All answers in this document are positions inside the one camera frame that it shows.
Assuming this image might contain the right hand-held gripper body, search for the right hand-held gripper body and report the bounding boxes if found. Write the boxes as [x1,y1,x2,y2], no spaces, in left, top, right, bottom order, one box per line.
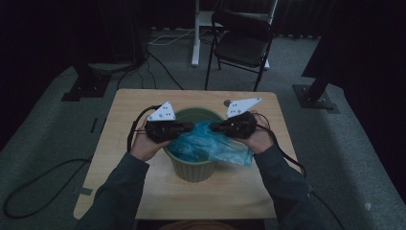
[225,97,263,139]

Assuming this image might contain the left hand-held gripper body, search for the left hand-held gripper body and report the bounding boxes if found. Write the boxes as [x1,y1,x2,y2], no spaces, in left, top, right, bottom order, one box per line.
[145,101,180,144]

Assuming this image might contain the blue plastic bag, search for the blue plastic bag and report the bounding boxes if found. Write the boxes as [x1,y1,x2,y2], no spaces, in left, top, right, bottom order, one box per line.
[167,119,255,168]

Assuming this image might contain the green ribbed plastic bin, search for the green ribbed plastic bin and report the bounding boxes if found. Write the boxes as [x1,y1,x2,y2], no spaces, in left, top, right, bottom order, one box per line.
[163,106,226,184]

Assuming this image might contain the person's right hand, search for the person's right hand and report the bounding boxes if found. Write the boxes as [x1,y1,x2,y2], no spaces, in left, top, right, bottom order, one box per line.
[237,109,276,156]

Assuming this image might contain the person's left hand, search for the person's left hand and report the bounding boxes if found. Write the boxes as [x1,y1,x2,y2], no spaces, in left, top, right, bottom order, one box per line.
[129,128,172,163]

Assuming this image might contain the black floor tape strips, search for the black floor tape strips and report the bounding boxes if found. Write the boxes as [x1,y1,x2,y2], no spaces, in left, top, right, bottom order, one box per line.
[89,117,108,135]

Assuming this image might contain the black folding chair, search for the black folding chair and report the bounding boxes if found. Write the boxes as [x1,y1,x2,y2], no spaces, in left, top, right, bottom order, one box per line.
[204,10,276,93]

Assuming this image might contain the round grey stand base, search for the round grey stand base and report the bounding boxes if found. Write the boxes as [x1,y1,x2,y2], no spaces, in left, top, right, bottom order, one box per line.
[87,61,136,73]

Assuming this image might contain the black square stand base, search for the black square stand base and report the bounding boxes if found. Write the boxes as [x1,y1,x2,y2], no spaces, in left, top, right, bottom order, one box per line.
[60,61,113,103]

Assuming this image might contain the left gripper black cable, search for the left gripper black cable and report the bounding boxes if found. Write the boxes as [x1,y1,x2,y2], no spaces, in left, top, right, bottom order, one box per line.
[126,104,163,153]

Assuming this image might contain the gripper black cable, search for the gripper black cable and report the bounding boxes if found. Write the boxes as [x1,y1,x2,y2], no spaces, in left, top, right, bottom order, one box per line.
[126,104,163,153]
[253,112,347,230]

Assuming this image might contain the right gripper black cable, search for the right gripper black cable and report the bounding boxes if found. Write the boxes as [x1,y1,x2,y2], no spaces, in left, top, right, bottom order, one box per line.
[253,112,347,230]

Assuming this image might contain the black floor cables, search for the black floor cables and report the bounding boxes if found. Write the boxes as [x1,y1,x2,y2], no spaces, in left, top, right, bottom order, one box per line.
[116,50,185,91]

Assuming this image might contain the black post with base plate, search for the black post with base plate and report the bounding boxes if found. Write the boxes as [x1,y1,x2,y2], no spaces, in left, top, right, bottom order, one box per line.
[292,47,341,115]

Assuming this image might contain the white floor cable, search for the white floor cable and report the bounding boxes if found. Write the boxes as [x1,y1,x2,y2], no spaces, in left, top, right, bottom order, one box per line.
[147,28,196,47]

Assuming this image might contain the black looped floor cable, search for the black looped floor cable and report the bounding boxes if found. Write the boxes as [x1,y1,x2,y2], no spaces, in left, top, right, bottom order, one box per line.
[2,157,94,220]

